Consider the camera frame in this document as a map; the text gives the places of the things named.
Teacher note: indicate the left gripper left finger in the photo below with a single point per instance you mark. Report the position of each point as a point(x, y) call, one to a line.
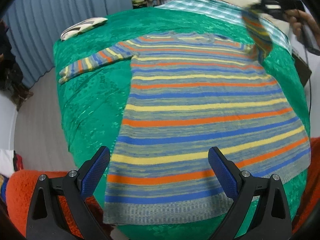
point(45, 217)

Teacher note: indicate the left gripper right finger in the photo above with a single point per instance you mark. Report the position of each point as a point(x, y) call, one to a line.
point(271, 219)

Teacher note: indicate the striped knit sweater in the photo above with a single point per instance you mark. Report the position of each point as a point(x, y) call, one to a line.
point(200, 119)

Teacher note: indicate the person's right hand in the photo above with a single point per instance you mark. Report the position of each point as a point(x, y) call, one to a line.
point(298, 18)

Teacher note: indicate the orange fuzzy blanket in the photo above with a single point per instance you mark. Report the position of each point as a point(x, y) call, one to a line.
point(20, 188)

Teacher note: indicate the checked teal bed sheet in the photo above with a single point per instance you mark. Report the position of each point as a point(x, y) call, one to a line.
point(230, 13)

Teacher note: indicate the white patterned folded cloth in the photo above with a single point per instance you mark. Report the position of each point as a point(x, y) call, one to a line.
point(82, 27)

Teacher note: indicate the blue-grey curtain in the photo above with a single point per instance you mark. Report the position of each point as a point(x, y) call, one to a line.
point(35, 25)

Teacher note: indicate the dark clothes pile on wall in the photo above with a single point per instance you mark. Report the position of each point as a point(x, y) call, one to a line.
point(11, 73)

